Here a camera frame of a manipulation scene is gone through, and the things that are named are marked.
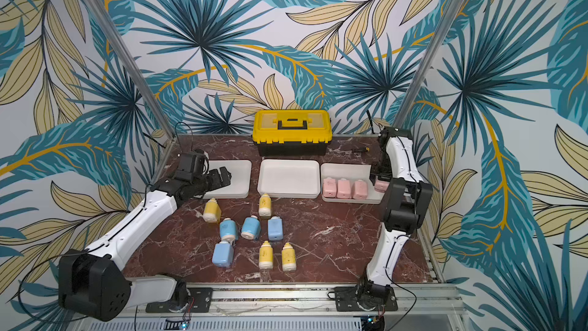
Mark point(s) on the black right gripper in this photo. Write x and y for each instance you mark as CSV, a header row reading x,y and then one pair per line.
x,y
380,173

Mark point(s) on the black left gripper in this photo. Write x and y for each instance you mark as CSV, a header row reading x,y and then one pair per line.
x,y
217,182

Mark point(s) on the pink pencil sharpener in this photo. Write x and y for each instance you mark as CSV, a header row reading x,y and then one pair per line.
x,y
344,189
360,190
329,188
381,186

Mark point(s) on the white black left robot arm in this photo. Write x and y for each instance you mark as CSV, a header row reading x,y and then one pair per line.
x,y
91,281

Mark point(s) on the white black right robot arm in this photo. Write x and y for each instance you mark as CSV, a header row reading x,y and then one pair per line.
x,y
403,207

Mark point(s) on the white right storage tray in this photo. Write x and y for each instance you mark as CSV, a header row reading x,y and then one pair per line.
x,y
351,172

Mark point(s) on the white storage tray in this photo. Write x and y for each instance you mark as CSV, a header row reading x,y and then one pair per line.
x,y
351,172
240,179
289,178

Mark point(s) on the white left storage tray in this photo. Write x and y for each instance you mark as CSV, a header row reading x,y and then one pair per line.
x,y
240,179

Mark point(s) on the yellow pencil sharpener far left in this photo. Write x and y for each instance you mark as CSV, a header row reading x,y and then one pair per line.
x,y
212,212

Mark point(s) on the yellow pencil sharpener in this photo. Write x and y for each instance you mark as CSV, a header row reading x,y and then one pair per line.
x,y
265,207
265,261
288,258
212,212

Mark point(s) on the blue pencil sharpener left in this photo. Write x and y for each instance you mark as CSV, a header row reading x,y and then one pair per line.
x,y
228,230

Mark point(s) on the blue pencil sharpener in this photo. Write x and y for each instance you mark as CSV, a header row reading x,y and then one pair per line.
x,y
228,230
223,255
251,228
275,229

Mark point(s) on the yellow pencil sharpener upper middle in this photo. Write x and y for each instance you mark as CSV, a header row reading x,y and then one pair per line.
x,y
265,207

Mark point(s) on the blue pencil sharpener middle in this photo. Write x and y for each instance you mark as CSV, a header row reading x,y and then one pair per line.
x,y
251,228

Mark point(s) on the white middle storage tray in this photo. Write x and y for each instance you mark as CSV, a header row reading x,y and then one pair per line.
x,y
289,178

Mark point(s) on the blue pencil sharpener right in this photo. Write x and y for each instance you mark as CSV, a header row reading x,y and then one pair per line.
x,y
275,229

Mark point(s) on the blue pencil sharpener bottom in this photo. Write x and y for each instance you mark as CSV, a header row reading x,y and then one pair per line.
x,y
223,255

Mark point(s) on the yellow pencil sharpener lower left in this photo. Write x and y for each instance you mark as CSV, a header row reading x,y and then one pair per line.
x,y
265,261

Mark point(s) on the yellow pencil sharpener lower right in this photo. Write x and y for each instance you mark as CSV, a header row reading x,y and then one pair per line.
x,y
288,258

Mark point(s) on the yellow black toolbox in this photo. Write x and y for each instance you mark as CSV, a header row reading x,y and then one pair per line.
x,y
292,132

